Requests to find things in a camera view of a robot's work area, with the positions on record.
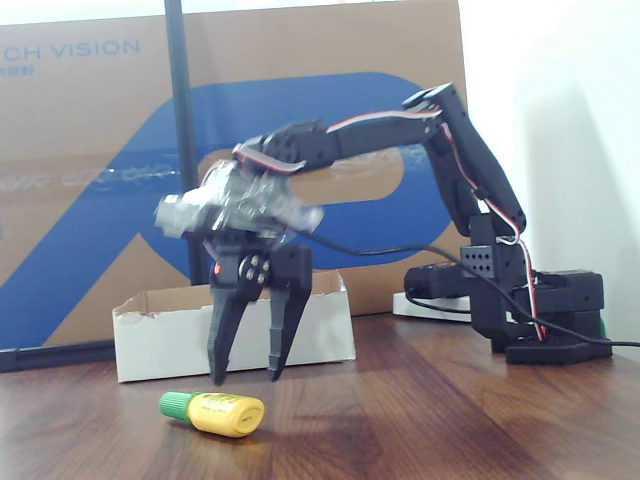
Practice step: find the black upright pole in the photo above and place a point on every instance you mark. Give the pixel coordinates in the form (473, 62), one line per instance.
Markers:
(180, 100)

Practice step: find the plastic-wrapped wrist camera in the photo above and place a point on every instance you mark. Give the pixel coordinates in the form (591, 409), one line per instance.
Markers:
(190, 210)

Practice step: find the blue and brown cardboard panel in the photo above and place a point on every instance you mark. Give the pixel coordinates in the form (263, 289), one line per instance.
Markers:
(75, 125)

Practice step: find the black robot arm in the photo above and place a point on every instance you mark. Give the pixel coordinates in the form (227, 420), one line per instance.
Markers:
(370, 135)

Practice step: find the white cardboard box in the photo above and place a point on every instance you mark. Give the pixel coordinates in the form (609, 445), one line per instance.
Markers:
(165, 340)

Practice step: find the black metal rail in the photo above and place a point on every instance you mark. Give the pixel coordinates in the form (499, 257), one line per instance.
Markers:
(50, 355)

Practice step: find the black power adapter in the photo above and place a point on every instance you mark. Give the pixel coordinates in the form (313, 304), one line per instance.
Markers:
(435, 280)

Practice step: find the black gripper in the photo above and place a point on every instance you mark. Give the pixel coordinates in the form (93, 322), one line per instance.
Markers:
(280, 265)

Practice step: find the yellow and green toy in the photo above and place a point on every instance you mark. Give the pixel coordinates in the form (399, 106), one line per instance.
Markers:
(225, 415)

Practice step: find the white power strip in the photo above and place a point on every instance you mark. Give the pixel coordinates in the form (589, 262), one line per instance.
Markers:
(425, 312)

